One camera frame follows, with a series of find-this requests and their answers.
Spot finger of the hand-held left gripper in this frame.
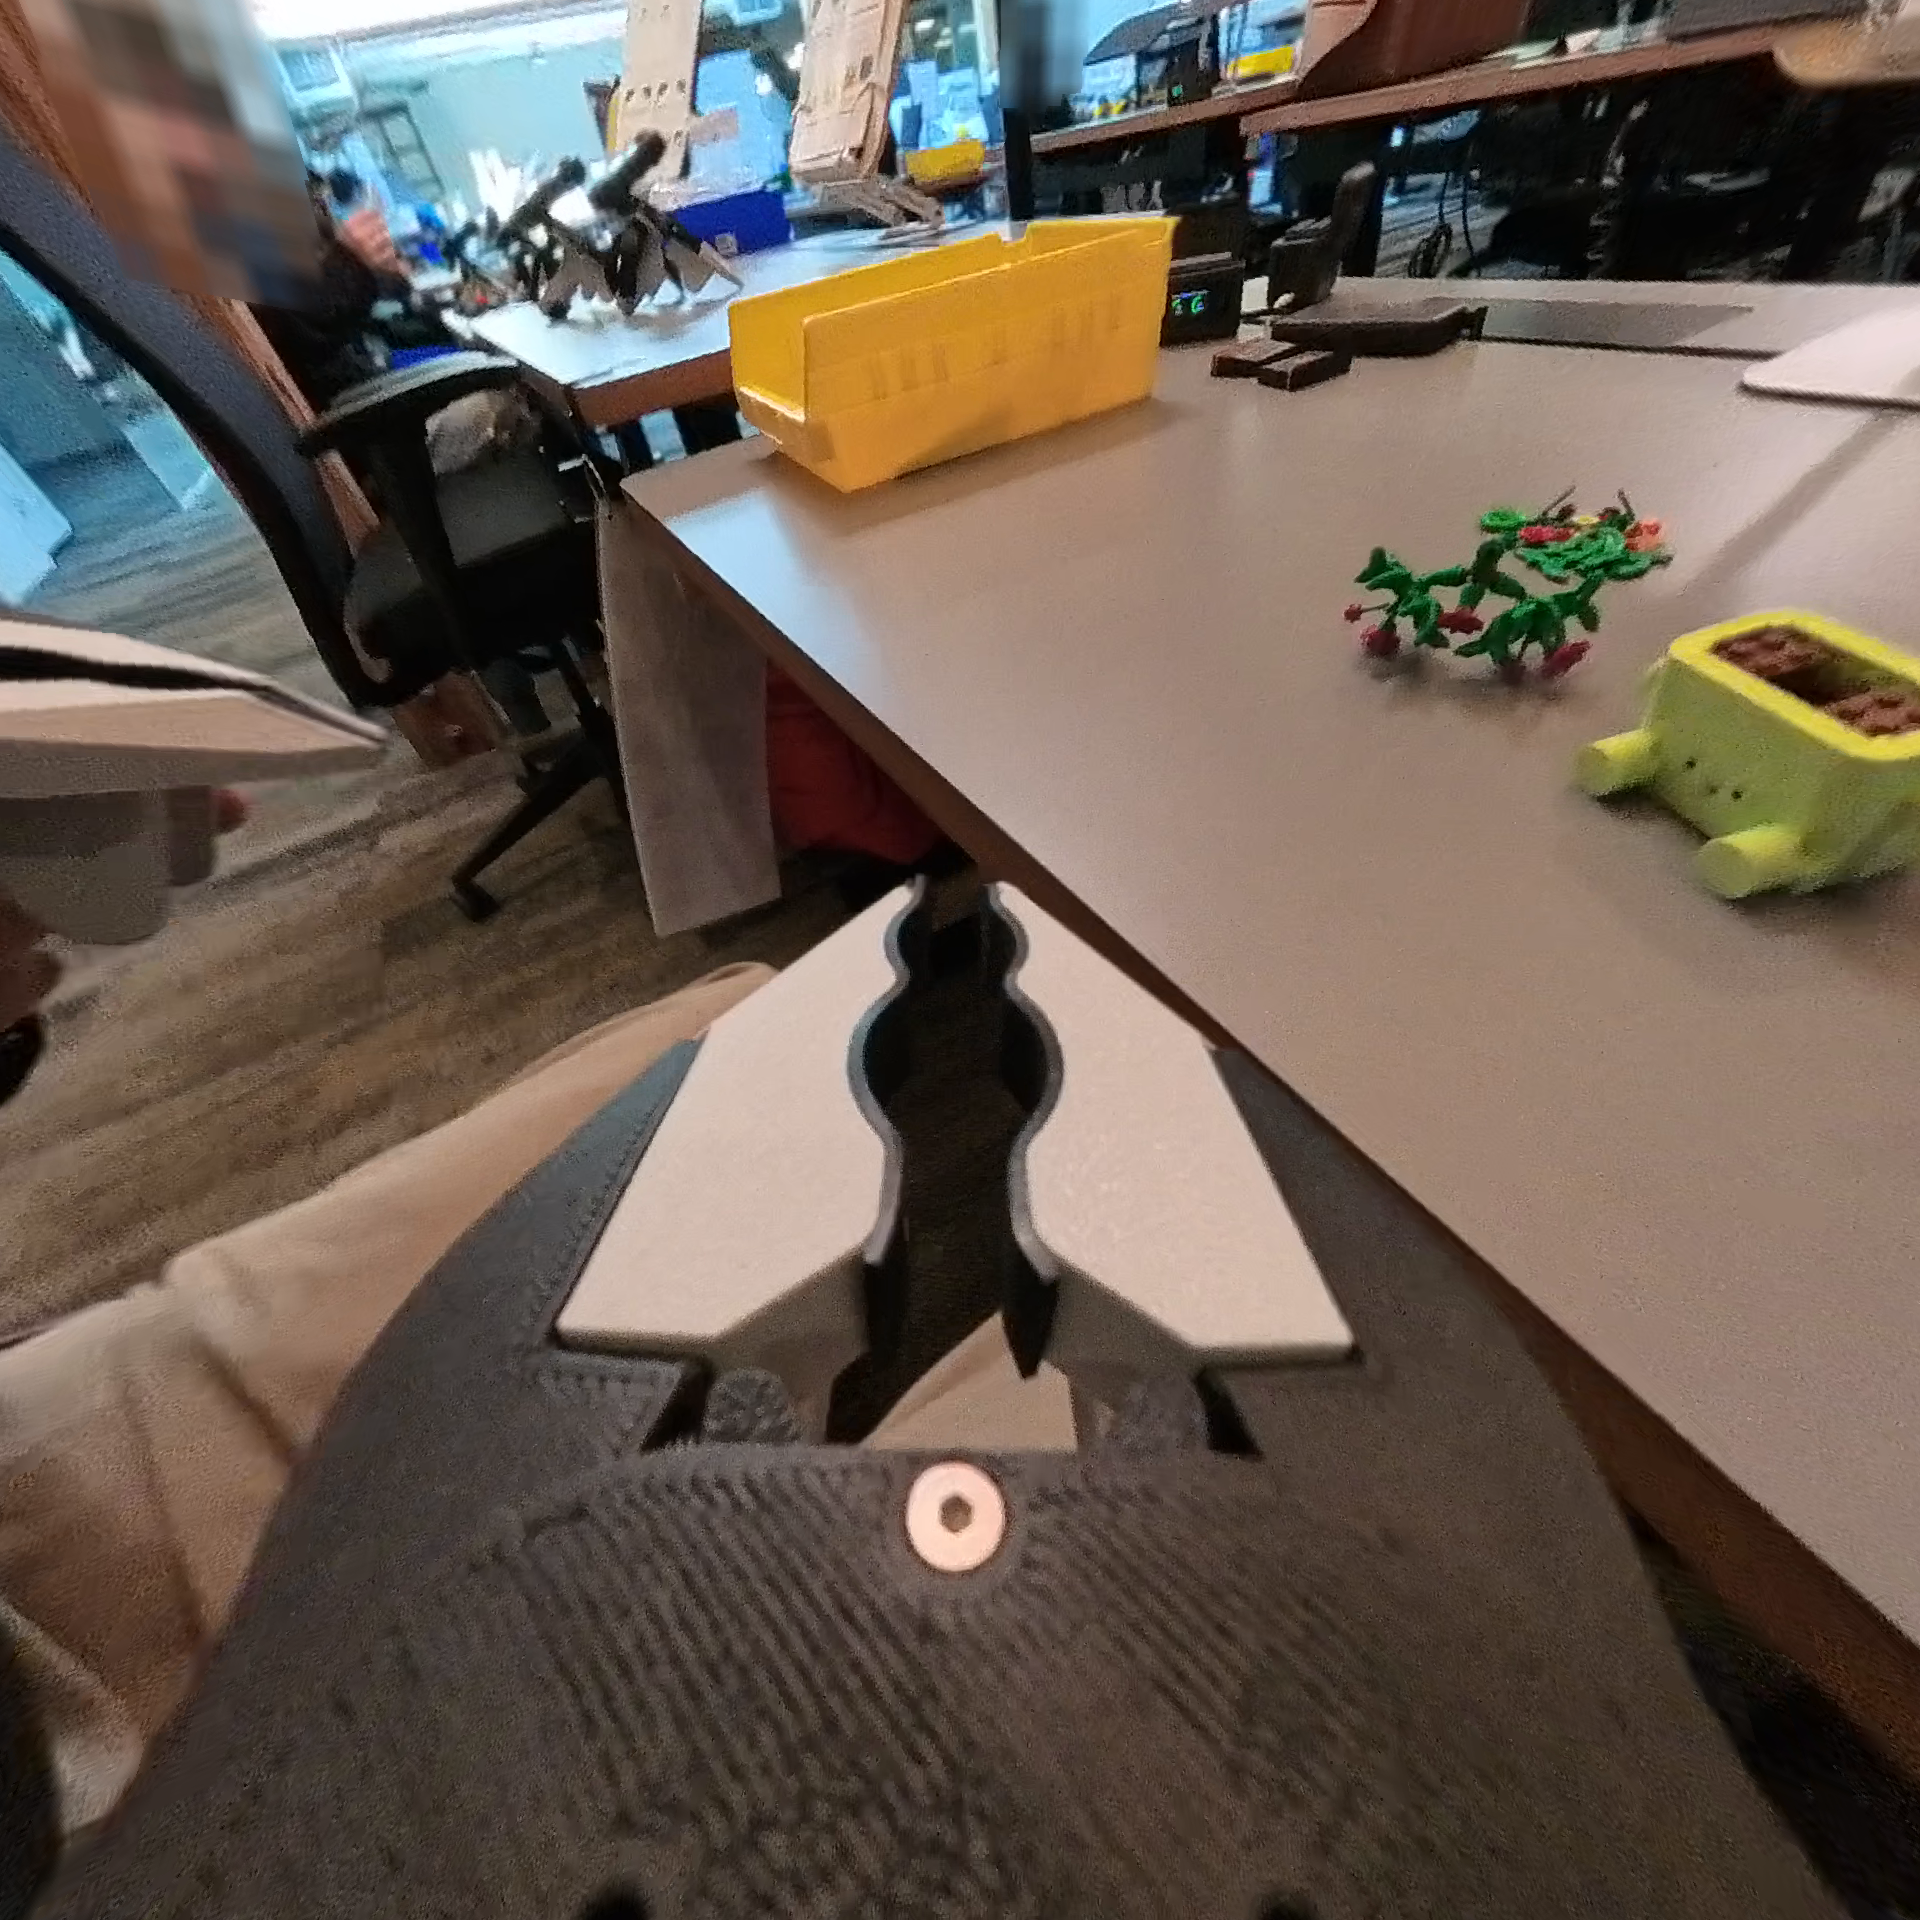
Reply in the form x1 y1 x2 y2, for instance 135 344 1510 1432
0 607 288 706
0 679 395 805

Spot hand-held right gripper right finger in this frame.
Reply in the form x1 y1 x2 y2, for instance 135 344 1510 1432
983 882 1356 1415

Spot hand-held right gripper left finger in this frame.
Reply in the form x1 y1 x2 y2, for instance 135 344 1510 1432
555 882 944 1445

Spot green toy brick vine plant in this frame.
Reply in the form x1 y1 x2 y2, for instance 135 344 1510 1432
1344 544 1596 684

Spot pile of small toy bricks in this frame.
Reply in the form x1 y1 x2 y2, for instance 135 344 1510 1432
1475 483 1674 590

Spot person's left hand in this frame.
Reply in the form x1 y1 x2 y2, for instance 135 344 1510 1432
0 886 69 1040

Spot black office chair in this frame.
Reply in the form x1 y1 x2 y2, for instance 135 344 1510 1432
0 119 623 923

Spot red cloth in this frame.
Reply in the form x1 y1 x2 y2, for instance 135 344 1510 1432
766 667 962 872

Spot grey hanging cloth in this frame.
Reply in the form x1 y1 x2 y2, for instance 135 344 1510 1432
596 502 782 940

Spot spare grippers on desk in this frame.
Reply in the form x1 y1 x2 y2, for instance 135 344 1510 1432
495 132 744 325

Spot lime green toy brick pot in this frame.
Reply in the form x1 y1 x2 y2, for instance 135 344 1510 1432
1574 611 1920 903

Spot blue plastic bin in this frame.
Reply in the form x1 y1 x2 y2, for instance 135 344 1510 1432
660 187 794 256

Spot paper instruction booklet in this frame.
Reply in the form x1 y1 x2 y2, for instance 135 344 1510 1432
615 0 707 182
786 0 909 189

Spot yellow plastic bin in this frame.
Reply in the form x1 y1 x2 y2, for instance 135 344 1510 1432
726 214 1179 494

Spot black flat box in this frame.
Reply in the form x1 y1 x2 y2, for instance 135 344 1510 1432
1271 294 1487 356

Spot black charger case with display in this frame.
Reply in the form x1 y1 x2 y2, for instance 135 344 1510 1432
1160 251 1248 344

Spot black open case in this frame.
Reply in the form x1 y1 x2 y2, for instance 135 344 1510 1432
1266 162 1383 318

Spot black pole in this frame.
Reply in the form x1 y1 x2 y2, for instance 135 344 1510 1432
1000 0 1039 226

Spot white document stand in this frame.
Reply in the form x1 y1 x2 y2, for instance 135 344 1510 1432
1740 307 1920 407

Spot wooden background desk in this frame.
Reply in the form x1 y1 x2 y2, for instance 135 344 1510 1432
1240 22 1920 287

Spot brown paper bag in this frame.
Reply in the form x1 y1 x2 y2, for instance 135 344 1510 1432
1302 0 1532 88

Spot desk cable cover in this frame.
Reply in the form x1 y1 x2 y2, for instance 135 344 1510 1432
1476 298 1754 356

